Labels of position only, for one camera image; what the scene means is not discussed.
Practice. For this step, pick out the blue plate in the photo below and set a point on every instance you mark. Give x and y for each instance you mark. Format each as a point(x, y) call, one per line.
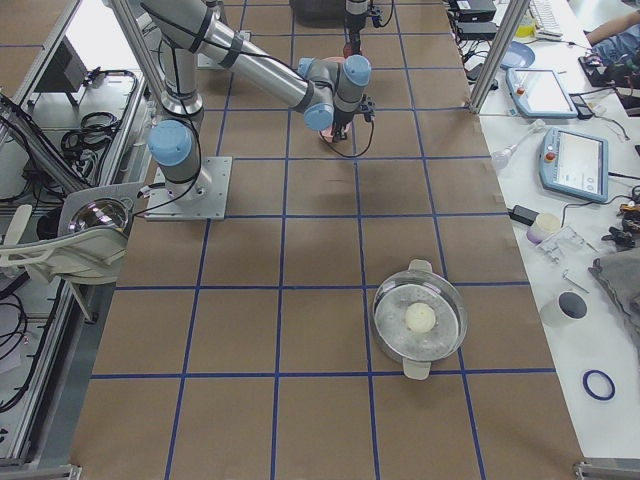
point(517, 55)

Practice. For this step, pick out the blue teach pendant near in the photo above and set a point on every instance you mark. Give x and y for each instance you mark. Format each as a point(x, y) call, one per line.
point(574, 164)

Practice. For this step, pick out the blue teach pendant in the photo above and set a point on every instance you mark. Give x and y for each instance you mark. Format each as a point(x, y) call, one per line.
point(574, 164)
point(538, 93)

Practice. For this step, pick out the white cup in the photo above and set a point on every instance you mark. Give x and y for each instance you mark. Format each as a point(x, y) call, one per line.
point(566, 308)

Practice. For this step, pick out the steel steamer pot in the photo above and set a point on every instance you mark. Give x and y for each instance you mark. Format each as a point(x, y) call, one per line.
point(417, 352)

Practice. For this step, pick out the aluminium frame post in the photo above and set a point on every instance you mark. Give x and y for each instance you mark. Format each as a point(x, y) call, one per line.
point(506, 31)

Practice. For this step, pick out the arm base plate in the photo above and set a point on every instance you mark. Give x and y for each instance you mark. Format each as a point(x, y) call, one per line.
point(207, 199)

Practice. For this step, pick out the blue teach pendant far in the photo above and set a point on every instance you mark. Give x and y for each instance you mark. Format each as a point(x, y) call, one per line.
point(538, 93)

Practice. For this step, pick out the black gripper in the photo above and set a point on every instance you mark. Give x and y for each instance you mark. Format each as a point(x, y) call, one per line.
point(354, 23)
point(343, 121)

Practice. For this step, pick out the pink plate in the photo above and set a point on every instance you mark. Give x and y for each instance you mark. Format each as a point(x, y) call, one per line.
point(337, 59)

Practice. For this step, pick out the glass pot lid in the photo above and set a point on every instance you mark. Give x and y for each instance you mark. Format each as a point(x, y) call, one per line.
point(106, 212)

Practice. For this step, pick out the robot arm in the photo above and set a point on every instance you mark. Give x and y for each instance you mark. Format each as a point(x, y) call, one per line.
point(328, 93)
point(356, 14)

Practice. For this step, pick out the pink bowl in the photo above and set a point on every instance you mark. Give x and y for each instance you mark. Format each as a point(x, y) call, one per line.
point(335, 134)

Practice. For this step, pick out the white steamed bun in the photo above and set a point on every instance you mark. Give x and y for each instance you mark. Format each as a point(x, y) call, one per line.
point(420, 317)

